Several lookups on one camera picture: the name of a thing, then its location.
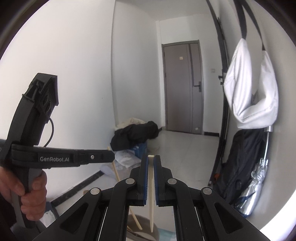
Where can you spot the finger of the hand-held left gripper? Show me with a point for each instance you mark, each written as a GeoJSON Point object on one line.
{"type": "Point", "coordinates": [99, 156]}

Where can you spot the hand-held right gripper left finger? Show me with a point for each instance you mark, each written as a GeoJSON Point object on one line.
{"type": "Point", "coordinates": [146, 178]}

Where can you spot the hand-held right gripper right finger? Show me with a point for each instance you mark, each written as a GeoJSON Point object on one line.
{"type": "Point", "coordinates": [156, 178]}

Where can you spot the pale slender chopstick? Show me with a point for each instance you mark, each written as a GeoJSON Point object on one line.
{"type": "Point", "coordinates": [151, 208]}
{"type": "Point", "coordinates": [116, 173]}

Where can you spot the grey white utensil holder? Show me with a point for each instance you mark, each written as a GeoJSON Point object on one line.
{"type": "Point", "coordinates": [144, 222]}

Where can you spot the white hanging shoulder bag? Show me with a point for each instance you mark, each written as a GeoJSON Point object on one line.
{"type": "Point", "coordinates": [242, 92]}

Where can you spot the person's left hand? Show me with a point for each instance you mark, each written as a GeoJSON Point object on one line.
{"type": "Point", "coordinates": [34, 199]}

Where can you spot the grey plastic parcel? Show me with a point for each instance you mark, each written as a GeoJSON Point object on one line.
{"type": "Point", "coordinates": [107, 170]}

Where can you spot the white plastic parcel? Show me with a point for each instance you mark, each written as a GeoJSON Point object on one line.
{"type": "Point", "coordinates": [126, 158]}

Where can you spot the blue cardboard box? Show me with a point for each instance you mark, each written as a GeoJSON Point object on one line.
{"type": "Point", "coordinates": [141, 150]}

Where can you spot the white sack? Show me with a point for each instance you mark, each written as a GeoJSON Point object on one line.
{"type": "Point", "coordinates": [155, 146]}

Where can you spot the black jacket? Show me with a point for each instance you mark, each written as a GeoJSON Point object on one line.
{"type": "Point", "coordinates": [131, 136]}

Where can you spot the cream cloth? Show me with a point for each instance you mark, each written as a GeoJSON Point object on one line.
{"type": "Point", "coordinates": [134, 121]}

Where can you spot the teal checked tablecloth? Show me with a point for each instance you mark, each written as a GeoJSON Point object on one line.
{"type": "Point", "coordinates": [167, 235]}

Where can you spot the black framed side door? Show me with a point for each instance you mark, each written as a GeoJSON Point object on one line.
{"type": "Point", "coordinates": [223, 139]}

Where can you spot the black backpack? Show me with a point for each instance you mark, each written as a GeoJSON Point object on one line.
{"type": "Point", "coordinates": [242, 162]}

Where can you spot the grey entrance door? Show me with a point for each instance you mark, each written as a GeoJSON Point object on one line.
{"type": "Point", "coordinates": [178, 92]}

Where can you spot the silver folded umbrella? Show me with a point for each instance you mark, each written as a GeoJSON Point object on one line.
{"type": "Point", "coordinates": [254, 190]}

